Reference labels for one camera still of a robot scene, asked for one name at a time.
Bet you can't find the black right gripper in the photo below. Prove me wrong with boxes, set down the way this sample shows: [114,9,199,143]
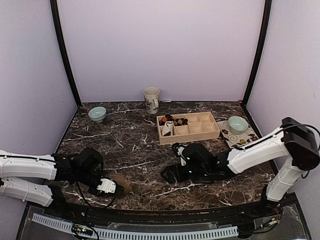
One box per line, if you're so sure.
[160,162,209,184]

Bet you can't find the wooden compartment tray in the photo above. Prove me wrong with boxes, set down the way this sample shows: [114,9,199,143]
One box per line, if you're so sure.
[156,112,221,145]

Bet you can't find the beige ribbed sock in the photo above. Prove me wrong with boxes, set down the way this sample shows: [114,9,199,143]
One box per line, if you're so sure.
[109,173,133,195]

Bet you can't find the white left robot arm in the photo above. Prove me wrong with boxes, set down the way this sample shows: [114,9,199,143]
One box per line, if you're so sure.
[0,147,124,218]

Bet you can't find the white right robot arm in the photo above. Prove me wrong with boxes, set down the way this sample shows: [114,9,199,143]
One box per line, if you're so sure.
[160,117,320,217]

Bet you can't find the rolled white ribbed sock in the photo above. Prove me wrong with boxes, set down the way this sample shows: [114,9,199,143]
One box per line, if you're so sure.
[161,121,174,137]

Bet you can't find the rolled red argyle sock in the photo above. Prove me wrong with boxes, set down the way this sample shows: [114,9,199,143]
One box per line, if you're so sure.
[159,114,174,126]

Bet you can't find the teal striped ceramic bowl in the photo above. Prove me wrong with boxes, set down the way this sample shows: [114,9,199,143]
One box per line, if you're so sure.
[88,106,107,123]

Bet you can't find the green circuit board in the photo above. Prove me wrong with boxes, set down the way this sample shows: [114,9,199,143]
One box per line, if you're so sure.
[71,224,94,236]

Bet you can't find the floral square plate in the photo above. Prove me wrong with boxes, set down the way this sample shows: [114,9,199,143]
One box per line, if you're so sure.
[216,120,259,149]

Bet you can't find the coral pattern ceramic mug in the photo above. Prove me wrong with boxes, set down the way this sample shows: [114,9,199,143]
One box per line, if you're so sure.
[143,87,160,115]

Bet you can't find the pale green bowl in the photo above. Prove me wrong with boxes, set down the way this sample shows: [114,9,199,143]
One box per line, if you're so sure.
[227,116,249,135]

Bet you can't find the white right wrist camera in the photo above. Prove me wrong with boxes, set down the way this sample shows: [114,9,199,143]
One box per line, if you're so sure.
[176,145,187,166]

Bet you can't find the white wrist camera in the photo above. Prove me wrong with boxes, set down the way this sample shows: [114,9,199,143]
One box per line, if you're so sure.
[96,178,117,194]
[176,145,187,166]

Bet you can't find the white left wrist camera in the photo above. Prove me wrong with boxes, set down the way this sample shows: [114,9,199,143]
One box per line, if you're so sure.
[96,178,117,194]

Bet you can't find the white slotted cable duct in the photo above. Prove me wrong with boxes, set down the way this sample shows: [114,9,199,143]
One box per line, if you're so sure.
[31,213,239,240]

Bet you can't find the black front table rail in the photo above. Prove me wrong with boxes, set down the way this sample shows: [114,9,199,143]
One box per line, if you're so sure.
[27,193,298,226]

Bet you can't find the black left corner post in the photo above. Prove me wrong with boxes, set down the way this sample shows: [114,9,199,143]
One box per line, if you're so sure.
[49,0,82,108]

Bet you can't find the black corner post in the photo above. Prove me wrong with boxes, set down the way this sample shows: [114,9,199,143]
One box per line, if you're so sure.
[241,0,272,108]
[49,0,82,108]

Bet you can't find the black right corner post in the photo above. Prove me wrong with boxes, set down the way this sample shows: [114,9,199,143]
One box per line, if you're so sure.
[241,0,272,108]

